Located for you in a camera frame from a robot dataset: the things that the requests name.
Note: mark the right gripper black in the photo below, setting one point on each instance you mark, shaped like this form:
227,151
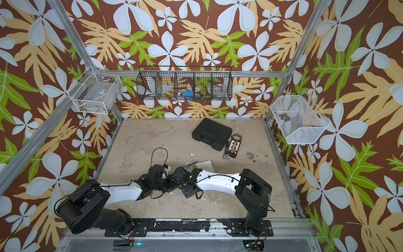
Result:
186,194

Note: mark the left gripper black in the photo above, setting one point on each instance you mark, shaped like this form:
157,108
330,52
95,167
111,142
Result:
171,184

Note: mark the white drawer jewelry box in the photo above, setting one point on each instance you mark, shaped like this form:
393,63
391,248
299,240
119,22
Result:
206,165

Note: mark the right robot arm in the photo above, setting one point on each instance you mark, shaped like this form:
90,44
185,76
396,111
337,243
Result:
252,191

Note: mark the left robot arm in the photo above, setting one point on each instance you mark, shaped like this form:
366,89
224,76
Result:
85,208

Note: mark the metal ratchet wrench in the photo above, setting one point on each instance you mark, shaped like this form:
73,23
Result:
225,155

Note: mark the black plastic tool case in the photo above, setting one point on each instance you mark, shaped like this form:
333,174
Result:
212,133

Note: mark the yellow multimeter with leads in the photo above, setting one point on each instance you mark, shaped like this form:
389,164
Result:
234,145

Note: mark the blue object in basket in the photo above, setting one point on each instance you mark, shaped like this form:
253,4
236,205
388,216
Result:
188,95

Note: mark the dark small object in basket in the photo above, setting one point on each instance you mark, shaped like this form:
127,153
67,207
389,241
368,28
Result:
284,117

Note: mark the white mesh basket right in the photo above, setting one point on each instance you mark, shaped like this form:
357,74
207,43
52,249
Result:
307,121

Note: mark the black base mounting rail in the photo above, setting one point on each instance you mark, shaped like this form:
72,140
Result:
141,227

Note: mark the black wire basket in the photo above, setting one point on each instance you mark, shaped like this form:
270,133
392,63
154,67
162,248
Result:
206,83

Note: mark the white wire basket left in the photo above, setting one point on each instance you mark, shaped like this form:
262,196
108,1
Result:
96,93

